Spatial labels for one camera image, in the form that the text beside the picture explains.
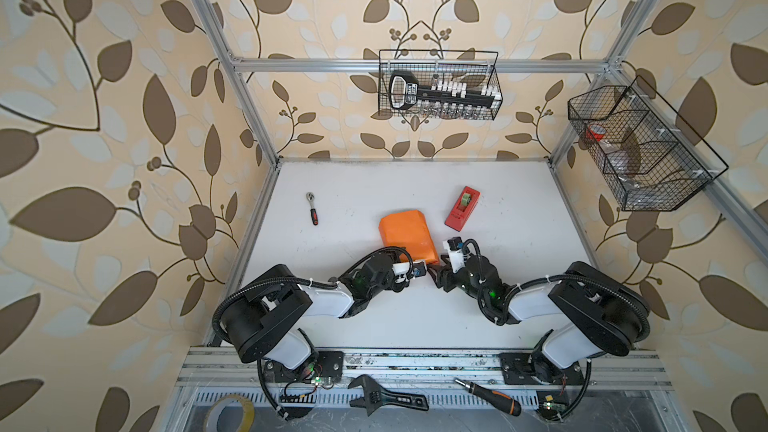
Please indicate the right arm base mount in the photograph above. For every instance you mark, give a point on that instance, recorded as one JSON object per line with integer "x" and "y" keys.
{"x": 537, "y": 369}

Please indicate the clear packing tape roll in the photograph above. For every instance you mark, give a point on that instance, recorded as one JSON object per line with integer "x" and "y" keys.
{"x": 233, "y": 412}

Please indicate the black orange screwdriver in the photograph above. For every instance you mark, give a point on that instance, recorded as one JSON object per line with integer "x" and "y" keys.
{"x": 500, "y": 401}

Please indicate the black wire basket right wall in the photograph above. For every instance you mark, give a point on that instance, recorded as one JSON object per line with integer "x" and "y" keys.
{"x": 653, "y": 158}

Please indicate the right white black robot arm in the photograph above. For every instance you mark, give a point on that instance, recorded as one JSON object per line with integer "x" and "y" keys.
{"x": 603, "y": 316}

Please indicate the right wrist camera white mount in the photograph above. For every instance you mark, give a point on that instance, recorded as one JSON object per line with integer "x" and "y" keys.
{"x": 459, "y": 251}

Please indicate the aluminium front rail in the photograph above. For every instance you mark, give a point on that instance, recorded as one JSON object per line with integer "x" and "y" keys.
{"x": 493, "y": 368}

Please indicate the black socket set holder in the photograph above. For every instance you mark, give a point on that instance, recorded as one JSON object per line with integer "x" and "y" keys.
{"x": 404, "y": 91}

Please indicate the black wire basket back wall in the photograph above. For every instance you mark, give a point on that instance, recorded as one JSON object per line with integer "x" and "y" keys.
{"x": 473, "y": 67}

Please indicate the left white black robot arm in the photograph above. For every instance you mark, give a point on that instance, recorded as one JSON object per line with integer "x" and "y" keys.
{"x": 260, "y": 320}

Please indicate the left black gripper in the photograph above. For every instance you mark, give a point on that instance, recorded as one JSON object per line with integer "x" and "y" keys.
{"x": 393, "y": 254}

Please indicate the red cap in basket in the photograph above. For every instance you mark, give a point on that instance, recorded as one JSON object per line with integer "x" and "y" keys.
{"x": 594, "y": 133}

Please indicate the black adjustable wrench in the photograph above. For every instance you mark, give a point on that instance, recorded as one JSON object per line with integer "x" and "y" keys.
{"x": 375, "y": 396}

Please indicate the red tape dispenser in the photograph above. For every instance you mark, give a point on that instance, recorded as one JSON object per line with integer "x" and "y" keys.
{"x": 462, "y": 209}

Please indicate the small red-handled ratchet wrench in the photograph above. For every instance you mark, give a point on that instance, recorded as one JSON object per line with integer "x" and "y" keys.
{"x": 313, "y": 212}

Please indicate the black wire basket wall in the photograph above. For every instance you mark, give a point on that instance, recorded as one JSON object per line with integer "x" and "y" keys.
{"x": 473, "y": 67}
{"x": 653, "y": 158}

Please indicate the yellow orange wrapping paper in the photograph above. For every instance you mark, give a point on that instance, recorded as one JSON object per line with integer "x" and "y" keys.
{"x": 409, "y": 230}

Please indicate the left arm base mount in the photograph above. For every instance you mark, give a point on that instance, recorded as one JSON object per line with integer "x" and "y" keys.
{"x": 322, "y": 368}

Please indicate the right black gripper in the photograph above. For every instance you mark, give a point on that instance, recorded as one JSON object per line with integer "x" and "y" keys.
{"x": 442, "y": 272}

